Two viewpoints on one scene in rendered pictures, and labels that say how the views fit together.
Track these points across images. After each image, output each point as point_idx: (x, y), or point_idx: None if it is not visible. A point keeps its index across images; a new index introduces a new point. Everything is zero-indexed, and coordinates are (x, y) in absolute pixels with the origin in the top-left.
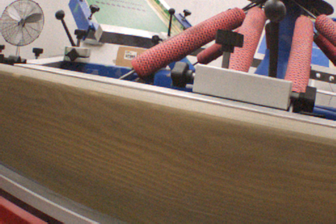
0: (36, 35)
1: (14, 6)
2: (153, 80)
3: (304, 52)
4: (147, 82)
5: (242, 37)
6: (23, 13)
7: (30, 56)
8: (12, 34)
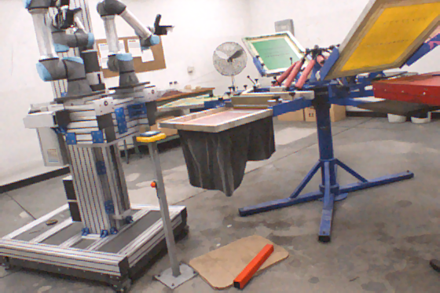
0: (243, 63)
1: (220, 49)
2: None
3: (303, 74)
4: None
5: (275, 81)
6: (229, 52)
7: (243, 79)
8: (225, 67)
